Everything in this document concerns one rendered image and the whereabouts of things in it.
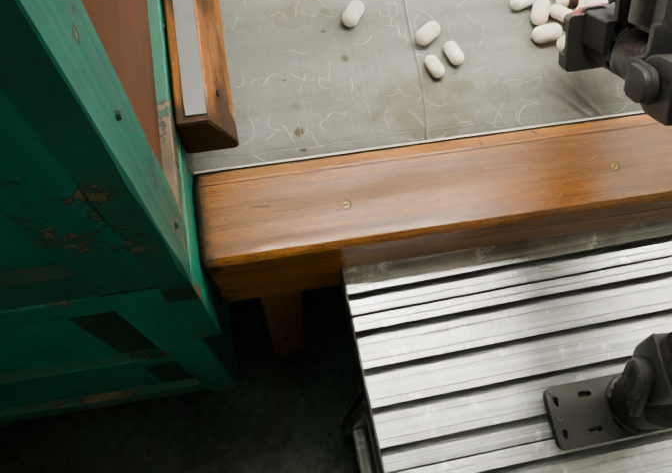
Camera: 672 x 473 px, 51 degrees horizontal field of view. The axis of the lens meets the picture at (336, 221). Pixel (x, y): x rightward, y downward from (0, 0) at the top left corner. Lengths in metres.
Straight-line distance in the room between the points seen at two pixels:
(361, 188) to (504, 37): 0.29
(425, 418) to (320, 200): 0.28
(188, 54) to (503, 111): 0.38
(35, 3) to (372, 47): 0.63
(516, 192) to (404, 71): 0.21
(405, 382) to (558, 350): 0.19
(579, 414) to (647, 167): 0.29
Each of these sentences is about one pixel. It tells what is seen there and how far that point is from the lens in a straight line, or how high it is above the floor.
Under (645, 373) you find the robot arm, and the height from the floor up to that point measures 0.80.
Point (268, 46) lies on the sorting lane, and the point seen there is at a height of 0.74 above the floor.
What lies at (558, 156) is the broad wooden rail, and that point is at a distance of 0.86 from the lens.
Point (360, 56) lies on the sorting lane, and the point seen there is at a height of 0.74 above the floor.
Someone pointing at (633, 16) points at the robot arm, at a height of 0.91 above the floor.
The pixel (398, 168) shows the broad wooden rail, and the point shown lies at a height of 0.76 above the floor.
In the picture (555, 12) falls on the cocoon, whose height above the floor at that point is 0.75.
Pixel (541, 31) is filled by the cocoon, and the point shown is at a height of 0.76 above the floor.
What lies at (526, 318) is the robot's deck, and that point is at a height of 0.67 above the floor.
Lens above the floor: 1.50
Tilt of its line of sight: 70 degrees down
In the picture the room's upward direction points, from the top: 6 degrees clockwise
